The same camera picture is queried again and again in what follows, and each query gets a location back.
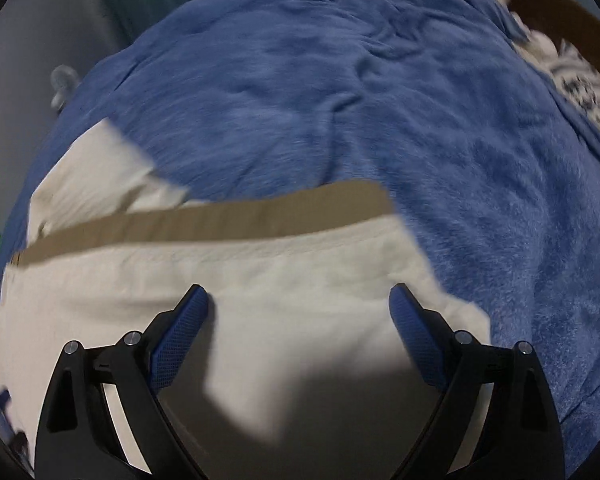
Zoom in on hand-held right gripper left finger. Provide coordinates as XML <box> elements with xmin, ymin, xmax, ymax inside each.
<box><xmin>34</xmin><ymin>284</ymin><xmax>211</xmax><ymax>480</ymax></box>

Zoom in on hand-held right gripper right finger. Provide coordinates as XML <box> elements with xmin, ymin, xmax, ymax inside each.
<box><xmin>388</xmin><ymin>283</ymin><xmax>566</xmax><ymax>480</ymax></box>

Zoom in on cream hooded jacket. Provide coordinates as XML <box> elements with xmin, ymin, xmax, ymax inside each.
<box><xmin>0</xmin><ymin>119</ymin><xmax>492</xmax><ymax>480</ymax></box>

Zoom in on blue fleece blanket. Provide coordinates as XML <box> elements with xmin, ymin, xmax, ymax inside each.
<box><xmin>0</xmin><ymin>0</ymin><xmax>600</xmax><ymax>476</ymax></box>

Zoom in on white electric fan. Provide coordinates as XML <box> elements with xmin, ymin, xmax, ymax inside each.
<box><xmin>50</xmin><ymin>65</ymin><xmax>78</xmax><ymax>111</ymax></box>

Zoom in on striped black and white cloth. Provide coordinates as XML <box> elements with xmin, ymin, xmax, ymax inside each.
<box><xmin>517</xmin><ymin>30</ymin><xmax>600</xmax><ymax>141</ymax></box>

